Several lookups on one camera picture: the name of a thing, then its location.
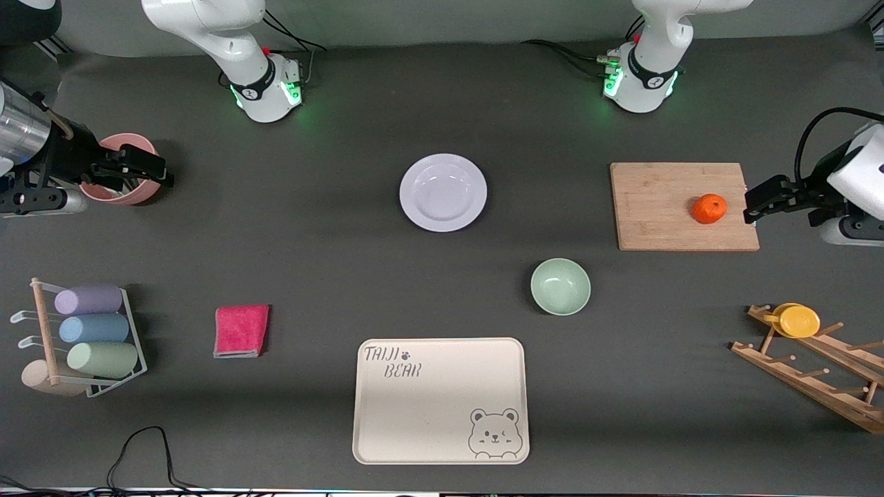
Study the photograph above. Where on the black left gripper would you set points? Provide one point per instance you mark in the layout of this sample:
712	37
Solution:
809	192

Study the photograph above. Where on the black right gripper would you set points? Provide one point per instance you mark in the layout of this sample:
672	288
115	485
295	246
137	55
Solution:
71	153

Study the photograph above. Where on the orange fruit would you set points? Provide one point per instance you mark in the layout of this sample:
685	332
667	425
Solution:
710	209

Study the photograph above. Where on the white round plate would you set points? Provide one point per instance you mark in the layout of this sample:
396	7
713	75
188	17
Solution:
442	193

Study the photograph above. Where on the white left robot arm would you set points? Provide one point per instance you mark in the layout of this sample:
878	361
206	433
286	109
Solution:
642	76

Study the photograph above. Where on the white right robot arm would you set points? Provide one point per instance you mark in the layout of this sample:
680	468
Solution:
266	96

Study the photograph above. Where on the pink bowl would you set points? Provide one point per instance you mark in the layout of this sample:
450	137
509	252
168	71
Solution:
117	197

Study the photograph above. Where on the wooden cutting board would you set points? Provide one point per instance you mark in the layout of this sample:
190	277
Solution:
656	207

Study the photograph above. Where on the yellow cup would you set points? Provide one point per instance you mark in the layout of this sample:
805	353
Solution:
800	322

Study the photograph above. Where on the purple cup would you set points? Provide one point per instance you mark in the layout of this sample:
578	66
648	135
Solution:
90	299

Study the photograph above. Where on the blue cup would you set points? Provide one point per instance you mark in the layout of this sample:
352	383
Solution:
95	329

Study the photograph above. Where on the pink folded cloth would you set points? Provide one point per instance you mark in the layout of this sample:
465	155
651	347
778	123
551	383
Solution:
242	331

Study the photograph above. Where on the green cup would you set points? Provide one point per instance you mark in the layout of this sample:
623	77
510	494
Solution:
103	359

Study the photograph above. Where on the wooden peg drying rack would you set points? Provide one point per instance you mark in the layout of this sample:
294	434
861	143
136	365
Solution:
815	391

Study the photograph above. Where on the green ceramic bowl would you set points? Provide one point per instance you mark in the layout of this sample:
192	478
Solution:
560	286

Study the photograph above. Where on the beige cup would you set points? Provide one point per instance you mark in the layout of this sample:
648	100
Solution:
34	377

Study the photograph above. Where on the cream tray with bear print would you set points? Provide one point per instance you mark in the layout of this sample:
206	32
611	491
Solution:
435	407

